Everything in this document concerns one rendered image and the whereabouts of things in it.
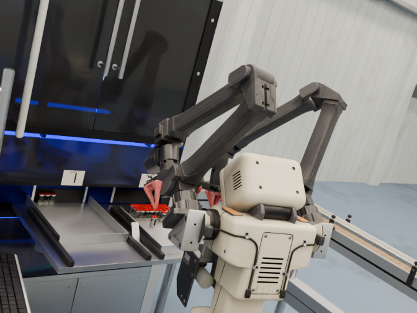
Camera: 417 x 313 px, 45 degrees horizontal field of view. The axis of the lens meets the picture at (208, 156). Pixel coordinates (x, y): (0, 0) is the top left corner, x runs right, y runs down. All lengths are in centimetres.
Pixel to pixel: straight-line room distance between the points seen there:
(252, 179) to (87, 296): 115
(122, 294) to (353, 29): 578
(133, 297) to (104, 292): 16
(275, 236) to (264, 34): 492
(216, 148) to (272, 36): 500
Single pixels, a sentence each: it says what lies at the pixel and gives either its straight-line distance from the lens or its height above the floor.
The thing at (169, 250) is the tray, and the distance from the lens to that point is 186.
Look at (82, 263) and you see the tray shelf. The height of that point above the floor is 88.
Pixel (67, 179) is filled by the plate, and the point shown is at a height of 101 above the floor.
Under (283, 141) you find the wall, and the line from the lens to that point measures 694.
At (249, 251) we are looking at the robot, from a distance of 135.
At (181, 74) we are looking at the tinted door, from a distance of 207.
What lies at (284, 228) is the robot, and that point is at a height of 123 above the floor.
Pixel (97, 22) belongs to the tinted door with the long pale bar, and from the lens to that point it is 186.
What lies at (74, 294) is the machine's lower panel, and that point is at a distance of 225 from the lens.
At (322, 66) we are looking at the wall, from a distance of 711.
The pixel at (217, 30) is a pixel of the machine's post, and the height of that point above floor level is 169.
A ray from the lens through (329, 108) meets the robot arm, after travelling 173.
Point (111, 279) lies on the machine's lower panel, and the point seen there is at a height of 55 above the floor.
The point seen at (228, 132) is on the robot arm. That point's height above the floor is 144.
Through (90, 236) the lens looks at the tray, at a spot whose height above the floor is 91.
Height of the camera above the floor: 166
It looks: 13 degrees down
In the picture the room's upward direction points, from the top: 16 degrees clockwise
